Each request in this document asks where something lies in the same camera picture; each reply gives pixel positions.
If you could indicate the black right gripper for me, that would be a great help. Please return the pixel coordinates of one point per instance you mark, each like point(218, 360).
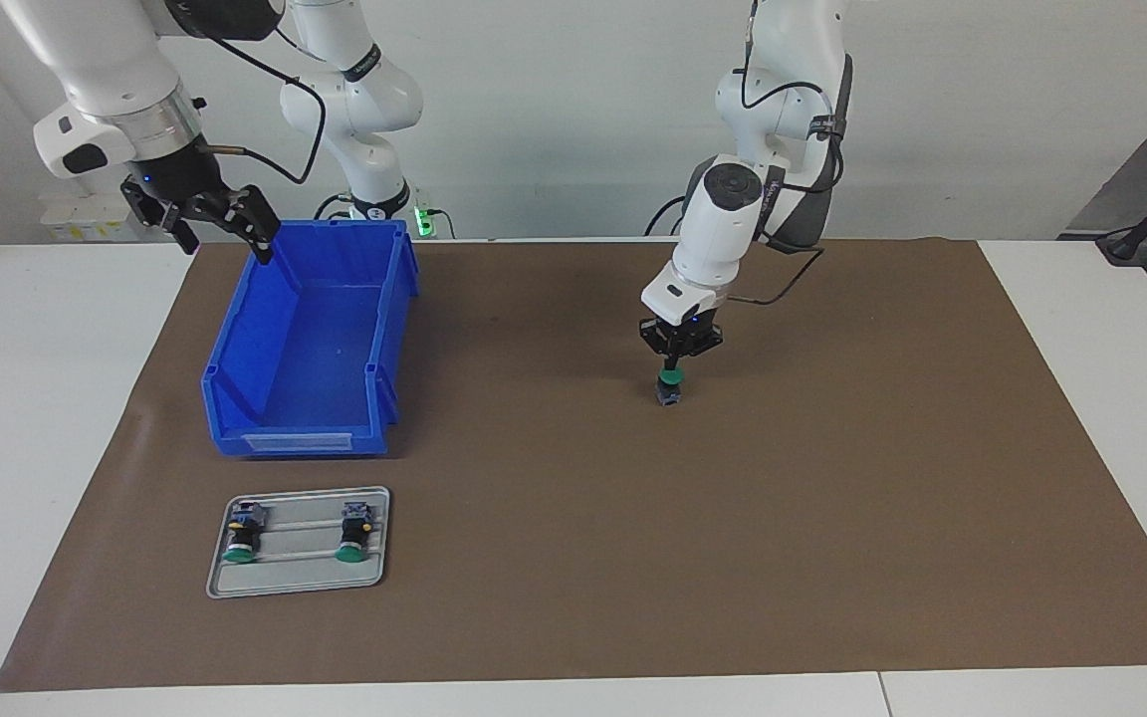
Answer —
point(180, 174)

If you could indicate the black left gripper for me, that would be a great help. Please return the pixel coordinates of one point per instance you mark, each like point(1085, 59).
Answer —
point(683, 329)

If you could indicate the green push button switch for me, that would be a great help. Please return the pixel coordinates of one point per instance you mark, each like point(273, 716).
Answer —
point(671, 379)
point(356, 533)
point(243, 533)

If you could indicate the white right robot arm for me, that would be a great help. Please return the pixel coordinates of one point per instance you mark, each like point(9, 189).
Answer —
point(106, 60)

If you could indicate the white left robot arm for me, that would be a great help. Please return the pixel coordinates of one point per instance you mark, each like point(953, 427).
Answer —
point(723, 229)

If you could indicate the blue plastic storage bin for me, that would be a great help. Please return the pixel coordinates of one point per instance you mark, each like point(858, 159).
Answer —
point(315, 349)

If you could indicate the white plug with green light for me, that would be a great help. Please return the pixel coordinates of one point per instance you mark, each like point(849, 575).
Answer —
point(424, 214)

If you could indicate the brown table mat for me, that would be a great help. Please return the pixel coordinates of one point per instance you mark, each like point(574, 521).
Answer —
point(534, 548)

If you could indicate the grey metal tray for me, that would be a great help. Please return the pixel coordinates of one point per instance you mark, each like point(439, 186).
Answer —
point(300, 578)

